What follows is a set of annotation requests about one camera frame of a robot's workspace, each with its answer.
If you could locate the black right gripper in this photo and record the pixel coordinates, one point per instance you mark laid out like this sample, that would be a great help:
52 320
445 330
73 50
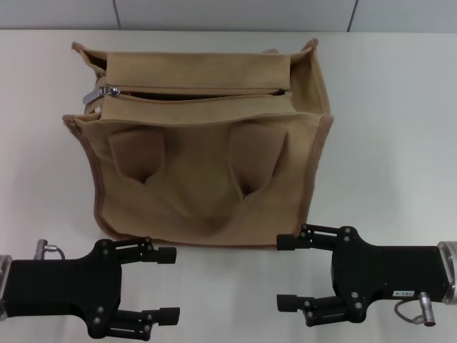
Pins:
389 271

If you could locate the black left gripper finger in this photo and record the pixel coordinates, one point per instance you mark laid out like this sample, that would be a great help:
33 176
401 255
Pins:
168 316
166 256

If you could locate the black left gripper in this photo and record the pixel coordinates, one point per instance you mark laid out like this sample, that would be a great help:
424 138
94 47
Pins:
53 286

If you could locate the khaki canvas food bag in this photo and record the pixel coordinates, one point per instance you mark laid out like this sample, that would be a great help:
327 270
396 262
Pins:
200 171

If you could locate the silver metal zipper pull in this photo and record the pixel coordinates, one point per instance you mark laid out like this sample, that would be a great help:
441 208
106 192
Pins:
93 95

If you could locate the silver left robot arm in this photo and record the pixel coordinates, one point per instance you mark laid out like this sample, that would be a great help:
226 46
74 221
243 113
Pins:
3 259

